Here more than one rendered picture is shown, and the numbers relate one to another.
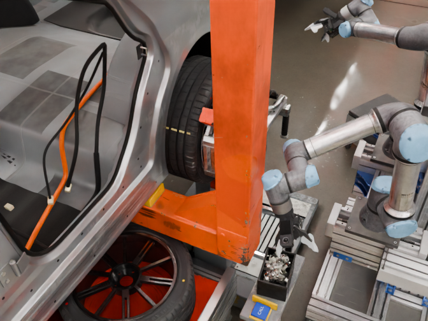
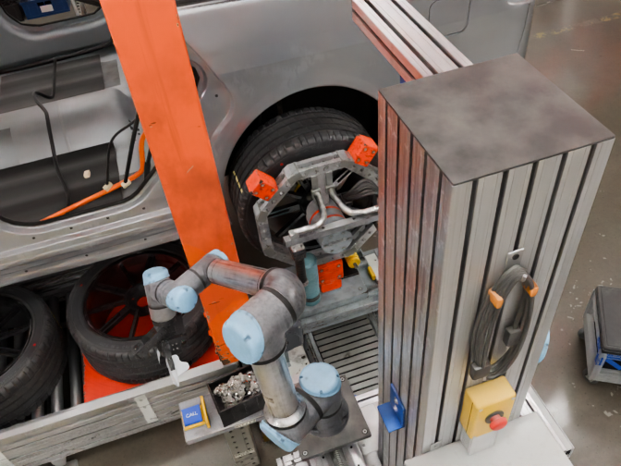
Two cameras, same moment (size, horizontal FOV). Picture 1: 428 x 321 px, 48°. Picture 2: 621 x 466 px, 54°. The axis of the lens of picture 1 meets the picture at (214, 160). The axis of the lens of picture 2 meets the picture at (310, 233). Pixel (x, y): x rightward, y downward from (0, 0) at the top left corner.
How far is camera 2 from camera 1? 1.61 m
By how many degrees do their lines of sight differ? 35
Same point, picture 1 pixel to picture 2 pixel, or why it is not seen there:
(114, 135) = not seen: hidden behind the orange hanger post
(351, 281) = not seen: outside the picture
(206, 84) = (284, 145)
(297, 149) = (202, 264)
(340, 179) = not seen: hidden behind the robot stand
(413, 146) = (227, 336)
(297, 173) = (167, 287)
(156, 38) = (210, 69)
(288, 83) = (607, 206)
